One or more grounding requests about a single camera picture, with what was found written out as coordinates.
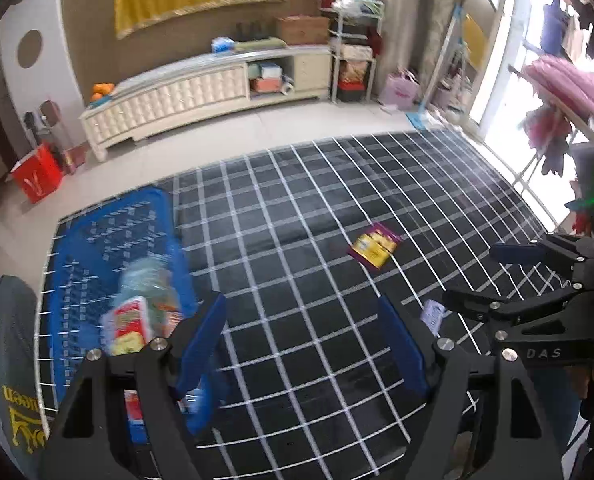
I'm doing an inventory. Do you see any black white checked tablecloth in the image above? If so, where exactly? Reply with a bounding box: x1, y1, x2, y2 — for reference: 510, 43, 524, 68
34, 130, 582, 480

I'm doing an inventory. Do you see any red paper bag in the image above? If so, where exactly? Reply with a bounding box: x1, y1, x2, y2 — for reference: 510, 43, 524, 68
11, 142, 64, 204

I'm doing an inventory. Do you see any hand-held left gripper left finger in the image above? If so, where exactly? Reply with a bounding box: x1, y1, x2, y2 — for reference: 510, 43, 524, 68
37, 294, 226, 480

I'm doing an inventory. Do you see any white metal shelf rack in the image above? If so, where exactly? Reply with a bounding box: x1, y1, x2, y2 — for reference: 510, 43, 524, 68
329, 0, 384, 103

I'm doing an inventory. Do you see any brown round wall plaque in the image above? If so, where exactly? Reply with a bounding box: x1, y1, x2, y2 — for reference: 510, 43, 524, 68
17, 30, 44, 68

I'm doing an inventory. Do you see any blue mop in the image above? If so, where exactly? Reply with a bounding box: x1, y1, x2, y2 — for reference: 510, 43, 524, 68
406, 4, 462, 132

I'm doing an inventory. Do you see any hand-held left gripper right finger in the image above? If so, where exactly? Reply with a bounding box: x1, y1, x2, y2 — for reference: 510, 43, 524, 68
378, 295, 562, 480

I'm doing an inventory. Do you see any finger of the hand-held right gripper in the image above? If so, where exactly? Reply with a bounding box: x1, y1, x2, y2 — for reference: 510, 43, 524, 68
489, 235, 594, 274
442, 286, 580, 324

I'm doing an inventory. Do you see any clothes drying rack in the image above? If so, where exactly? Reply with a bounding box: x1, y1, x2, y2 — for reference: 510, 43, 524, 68
507, 62, 594, 231

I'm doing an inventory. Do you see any red white snack packet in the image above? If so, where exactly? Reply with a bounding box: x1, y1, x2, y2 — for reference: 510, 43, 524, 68
123, 389, 145, 426

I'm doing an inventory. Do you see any arched metal frame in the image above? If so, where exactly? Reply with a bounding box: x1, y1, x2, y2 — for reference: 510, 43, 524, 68
442, 0, 508, 126

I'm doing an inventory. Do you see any hanging blue garment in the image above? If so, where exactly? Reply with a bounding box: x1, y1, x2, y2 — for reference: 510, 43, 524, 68
541, 0, 575, 58

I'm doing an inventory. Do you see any silver standing air conditioner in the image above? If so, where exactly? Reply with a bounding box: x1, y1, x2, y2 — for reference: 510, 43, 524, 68
377, 0, 430, 78

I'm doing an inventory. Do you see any pink shopping bag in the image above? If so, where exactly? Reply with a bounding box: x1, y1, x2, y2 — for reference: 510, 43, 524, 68
381, 69, 420, 108

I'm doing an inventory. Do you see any white TV cabinet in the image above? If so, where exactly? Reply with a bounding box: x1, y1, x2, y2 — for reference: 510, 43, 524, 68
79, 44, 334, 162

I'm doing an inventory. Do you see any patterned beige curtain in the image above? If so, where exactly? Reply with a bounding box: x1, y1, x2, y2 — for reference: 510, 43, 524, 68
422, 0, 470, 111

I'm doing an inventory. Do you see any small purple snack packet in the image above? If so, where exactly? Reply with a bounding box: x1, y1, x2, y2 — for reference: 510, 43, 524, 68
421, 300, 448, 337

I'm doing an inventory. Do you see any purple yellow snack packet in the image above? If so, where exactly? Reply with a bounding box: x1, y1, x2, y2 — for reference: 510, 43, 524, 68
346, 221, 402, 273

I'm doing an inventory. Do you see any light blue striped cake packet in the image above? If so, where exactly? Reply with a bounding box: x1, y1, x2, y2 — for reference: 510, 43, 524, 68
119, 255, 175, 306

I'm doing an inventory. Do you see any grey printed cushion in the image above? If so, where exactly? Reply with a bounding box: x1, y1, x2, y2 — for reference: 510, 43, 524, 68
0, 276, 60, 471

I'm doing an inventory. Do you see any pink folded blanket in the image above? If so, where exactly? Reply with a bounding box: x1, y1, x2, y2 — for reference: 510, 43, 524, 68
522, 56, 594, 133

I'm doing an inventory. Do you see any cardboard box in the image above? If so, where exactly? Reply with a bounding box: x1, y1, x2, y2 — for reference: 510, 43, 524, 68
276, 15, 330, 46

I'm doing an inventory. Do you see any blue plastic basket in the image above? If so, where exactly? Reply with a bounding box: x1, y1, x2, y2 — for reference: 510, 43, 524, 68
44, 187, 230, 448

